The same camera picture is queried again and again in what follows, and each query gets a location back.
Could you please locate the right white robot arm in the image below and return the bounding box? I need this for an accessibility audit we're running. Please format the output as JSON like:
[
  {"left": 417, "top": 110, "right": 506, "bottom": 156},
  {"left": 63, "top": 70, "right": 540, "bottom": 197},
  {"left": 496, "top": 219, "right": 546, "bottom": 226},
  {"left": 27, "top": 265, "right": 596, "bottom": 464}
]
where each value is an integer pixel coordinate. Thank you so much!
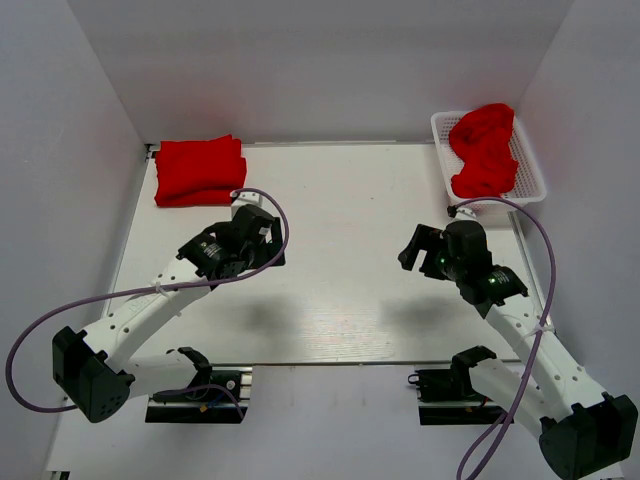
[{"left": 398, "top": 220, "right": 639, "bottom": 479}]

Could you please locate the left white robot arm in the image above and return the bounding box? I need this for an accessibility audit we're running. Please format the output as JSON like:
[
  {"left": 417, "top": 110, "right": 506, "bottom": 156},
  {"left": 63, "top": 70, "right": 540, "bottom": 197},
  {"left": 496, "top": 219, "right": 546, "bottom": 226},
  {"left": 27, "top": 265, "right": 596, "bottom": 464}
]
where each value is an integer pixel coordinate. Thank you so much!
[{"left": 52, "top": 204, "right": 290, "bottom": 423}]

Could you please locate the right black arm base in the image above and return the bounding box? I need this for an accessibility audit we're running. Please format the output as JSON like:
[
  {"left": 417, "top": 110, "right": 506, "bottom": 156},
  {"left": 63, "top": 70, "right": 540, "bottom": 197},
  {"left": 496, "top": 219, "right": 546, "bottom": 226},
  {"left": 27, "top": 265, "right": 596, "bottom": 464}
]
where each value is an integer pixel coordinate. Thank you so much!
[{"left": 407, "top": 368, "right": 505, "bottom": 426}]

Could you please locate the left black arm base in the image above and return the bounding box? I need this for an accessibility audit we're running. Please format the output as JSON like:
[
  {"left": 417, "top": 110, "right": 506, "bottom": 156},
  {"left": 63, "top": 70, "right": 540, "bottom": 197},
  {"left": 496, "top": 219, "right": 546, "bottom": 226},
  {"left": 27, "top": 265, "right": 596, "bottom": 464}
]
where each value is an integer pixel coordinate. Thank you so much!
[{"left": 145, "top": 367, "right": 252, "bottom": 425}]

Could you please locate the folded red t shirt stack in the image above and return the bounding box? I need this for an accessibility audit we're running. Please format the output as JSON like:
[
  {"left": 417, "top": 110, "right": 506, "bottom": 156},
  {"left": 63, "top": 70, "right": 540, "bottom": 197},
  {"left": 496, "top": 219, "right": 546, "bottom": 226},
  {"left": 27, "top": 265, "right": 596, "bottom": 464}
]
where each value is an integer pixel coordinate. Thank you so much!
[{"left": 154, "top": 135, "right": 247, "bottom": 208}]

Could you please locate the white plastic basket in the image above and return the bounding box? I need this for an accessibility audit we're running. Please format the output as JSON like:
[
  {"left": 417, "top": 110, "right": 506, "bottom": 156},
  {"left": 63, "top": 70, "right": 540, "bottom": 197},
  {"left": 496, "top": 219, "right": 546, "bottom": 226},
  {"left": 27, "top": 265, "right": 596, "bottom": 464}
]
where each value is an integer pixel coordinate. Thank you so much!
[{"left": 431, "top": 111, "right": 547, "bottom": 228}]

